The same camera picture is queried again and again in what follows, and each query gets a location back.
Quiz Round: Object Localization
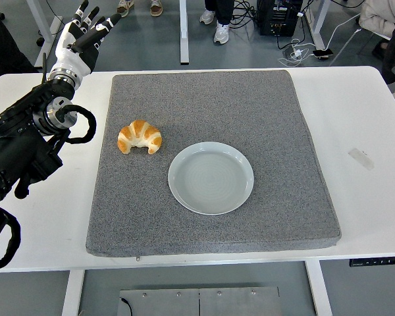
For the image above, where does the white table leg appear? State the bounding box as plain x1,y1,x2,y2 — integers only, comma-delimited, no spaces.
59,269,86,316
304,259,333,316

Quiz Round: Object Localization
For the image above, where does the white charger with cables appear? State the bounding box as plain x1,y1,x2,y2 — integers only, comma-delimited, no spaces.
278,38,317,68

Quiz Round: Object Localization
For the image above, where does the black computer tower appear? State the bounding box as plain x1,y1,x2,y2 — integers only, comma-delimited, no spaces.
256,0,299,37

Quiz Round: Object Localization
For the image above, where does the grey speckled cushion mat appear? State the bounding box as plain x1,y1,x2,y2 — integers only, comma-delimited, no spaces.
86,69,343,259

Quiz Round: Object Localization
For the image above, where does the black jacket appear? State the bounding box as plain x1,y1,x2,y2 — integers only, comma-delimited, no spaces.
380,13,395,86

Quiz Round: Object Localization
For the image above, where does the pale grey round plate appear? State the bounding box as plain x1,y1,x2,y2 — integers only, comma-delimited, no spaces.
168,141,255,216

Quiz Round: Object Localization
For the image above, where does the white desk leg with foot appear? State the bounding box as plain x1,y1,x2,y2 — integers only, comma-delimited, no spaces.
303,0,333,47
178,0,190,65
26,0,64,69

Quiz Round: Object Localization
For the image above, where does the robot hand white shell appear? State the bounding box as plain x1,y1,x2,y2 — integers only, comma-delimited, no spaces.
50,0,122,82

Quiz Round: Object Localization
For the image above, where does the clear tape strip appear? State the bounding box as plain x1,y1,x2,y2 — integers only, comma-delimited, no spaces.
348,147,375,171

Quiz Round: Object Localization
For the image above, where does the black cable bundle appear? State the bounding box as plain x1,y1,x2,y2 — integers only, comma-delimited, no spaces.
232,0,261,29

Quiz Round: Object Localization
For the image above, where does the golden croissant bread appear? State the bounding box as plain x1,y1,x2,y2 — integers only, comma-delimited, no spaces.
117,119,163,155

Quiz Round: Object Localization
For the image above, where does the thin black cable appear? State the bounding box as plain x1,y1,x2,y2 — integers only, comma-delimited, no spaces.
119,298,134,316

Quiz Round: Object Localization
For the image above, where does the grey metal plate with screws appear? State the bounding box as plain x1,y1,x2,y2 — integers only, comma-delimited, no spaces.
119,286,280,316

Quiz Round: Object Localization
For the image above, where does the person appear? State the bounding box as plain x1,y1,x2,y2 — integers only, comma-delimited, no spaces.
358,0,395,42
0,3,40,85
199,0,234,44
117,0,164,18

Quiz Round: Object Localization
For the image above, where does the black table control panel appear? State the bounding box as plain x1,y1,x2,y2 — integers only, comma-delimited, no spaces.
349,255,395,267

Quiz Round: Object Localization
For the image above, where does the black smartphone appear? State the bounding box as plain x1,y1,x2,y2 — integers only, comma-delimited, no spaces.
312,48,334,61

